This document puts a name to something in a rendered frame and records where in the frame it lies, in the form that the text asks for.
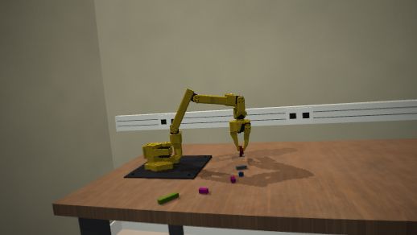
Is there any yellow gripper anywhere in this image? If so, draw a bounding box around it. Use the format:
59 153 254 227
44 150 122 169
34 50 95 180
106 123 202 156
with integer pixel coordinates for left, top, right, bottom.
229 118 251 151

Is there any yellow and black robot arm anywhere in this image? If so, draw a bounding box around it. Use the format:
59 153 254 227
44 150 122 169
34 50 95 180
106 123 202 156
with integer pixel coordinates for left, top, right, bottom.
144 89 247 171

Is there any lime green rectangular rod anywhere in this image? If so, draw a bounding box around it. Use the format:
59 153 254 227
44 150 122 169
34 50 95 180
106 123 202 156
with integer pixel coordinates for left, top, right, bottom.
158 192 179 205

